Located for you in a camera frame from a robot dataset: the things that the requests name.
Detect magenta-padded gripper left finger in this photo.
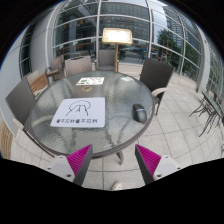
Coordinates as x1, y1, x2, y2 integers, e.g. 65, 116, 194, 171
46, 143, 95, 187

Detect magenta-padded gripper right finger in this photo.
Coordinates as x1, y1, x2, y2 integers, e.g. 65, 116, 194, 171
134, 143, 182, 185

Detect black computer mouse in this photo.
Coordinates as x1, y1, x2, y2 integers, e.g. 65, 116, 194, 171
131, 103, 148, 124

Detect white mouse pad with drawing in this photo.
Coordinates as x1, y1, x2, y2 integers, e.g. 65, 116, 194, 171
49, 96, 107, 129

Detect brown wicker chair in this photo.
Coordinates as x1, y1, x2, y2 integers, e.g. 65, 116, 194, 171
94, 49, 118, 73
139, 57, 175, 116
44, 54, 66, 82
4, 76, 38, 135
63, 55, 93, 77

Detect dark metal folding table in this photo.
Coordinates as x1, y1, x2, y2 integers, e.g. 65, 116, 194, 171
189, 89, 224, 138

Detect colourful printed menu card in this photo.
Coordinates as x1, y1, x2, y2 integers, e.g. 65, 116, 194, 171
75, 76, 105, 86

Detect gold framed menu stand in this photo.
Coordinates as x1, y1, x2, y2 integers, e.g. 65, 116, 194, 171
101, 27, 134, 73

